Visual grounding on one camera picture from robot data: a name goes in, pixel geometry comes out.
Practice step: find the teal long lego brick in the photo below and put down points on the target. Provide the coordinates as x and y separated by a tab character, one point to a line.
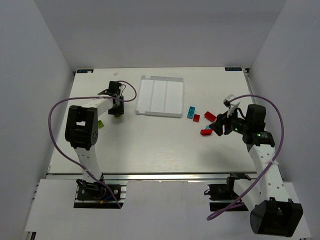
191	112

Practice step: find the left blue corner label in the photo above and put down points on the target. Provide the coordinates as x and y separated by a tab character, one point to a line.
84	71

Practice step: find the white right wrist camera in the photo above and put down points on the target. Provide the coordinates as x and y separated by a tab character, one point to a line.
231	103

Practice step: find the white three-compartment tray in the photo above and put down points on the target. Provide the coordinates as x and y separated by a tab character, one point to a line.
161	96

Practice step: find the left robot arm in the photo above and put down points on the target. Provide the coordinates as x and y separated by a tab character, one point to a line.
82	128

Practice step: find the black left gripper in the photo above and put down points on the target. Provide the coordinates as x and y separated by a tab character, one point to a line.
116	110

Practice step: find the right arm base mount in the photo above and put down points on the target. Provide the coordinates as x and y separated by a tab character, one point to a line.
222	194

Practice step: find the right blue corner label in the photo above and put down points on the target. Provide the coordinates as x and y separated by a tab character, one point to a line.
233	69

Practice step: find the blue corner label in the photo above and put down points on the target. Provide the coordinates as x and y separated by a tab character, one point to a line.
233	69
84	71

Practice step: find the red round-stud lego brick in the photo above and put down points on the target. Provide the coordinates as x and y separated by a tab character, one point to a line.
206	132

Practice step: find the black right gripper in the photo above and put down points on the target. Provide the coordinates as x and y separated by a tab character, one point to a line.
220	124

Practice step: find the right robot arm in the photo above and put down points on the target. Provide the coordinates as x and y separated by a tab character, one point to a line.
272	210

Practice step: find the long red lego brick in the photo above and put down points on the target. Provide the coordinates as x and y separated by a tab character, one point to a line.
209	116

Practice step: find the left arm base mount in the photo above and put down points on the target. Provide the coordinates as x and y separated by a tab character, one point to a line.
96	196

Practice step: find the small red lego brick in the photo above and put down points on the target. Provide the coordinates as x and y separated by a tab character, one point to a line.
196	118

